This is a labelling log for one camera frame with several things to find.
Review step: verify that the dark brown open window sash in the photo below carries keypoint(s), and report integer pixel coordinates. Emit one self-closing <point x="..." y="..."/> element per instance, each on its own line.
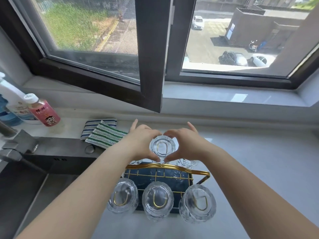
<point x="152" y="59"/>

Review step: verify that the stainless steel sink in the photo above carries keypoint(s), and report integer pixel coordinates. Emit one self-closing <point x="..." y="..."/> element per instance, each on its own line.
<point x="15" y="196"/>

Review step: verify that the blue striped cloth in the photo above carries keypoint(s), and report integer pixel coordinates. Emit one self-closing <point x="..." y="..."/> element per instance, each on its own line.
<point x="87" y="128"/>

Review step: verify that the gold wire cup rack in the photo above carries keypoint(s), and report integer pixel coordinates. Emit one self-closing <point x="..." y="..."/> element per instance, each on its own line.
<point x="148" y="173"/>

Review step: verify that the person's left forearm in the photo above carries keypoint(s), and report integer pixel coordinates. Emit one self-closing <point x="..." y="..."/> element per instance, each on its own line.
<point x="74" y="196"/>

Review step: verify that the dark car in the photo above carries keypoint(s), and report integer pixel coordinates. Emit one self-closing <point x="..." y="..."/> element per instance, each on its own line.
<point x="233" y="59"/>

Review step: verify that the pink label drink bottle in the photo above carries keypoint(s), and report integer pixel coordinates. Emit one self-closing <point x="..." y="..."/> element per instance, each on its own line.
<point x="46" y="115"/>

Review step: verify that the person's right hand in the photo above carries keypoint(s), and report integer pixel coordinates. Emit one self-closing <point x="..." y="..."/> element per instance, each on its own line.
<point x="192" y="144"/>

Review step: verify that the parked scooter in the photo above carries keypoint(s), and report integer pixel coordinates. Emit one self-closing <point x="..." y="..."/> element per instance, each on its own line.
<point x="253" y="46"/>

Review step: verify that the dark brown fixed window frame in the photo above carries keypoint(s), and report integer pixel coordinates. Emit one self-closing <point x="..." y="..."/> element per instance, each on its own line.
<point x="179" y="34"/>

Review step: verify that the clear textured glass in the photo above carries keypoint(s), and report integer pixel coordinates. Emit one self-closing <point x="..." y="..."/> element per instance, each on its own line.
<point x="187" y="163"/>
<point x="138" y="161"/>
<point x="198" y="204"/>
<point x="162" y="146"/>
<point x="123" y="196"/>
<point x="158" y="201"/>

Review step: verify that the grey outbuilding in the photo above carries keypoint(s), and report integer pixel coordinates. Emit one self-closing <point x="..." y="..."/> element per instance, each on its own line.
<point x="249" y="27"/>

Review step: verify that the person's right forearm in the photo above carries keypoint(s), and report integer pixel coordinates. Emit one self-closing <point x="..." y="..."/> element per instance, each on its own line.
<point x="249" y="191"/>

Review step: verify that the white car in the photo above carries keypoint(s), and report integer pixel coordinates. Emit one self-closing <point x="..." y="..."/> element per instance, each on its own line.
<point x="198" y="22"/>
<point x="259" y="60"/>

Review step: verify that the round metal sink cap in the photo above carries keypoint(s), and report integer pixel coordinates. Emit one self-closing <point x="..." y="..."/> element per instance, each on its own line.
<point x="89" y="149"/>

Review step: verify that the white spray bottle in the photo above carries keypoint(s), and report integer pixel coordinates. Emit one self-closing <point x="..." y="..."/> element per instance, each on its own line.
<point x="15" y="97"/>

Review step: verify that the person's left hand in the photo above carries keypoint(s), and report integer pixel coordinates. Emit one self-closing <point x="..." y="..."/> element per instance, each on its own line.
<point x="139" y="141"/>

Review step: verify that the green striped cloth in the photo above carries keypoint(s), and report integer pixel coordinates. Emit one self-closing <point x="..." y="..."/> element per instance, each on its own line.
<point x="104" y="135"/>

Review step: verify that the stainless steel faucet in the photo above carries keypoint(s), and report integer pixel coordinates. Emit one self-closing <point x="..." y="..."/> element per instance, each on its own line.
<point x="22" y="144"/>

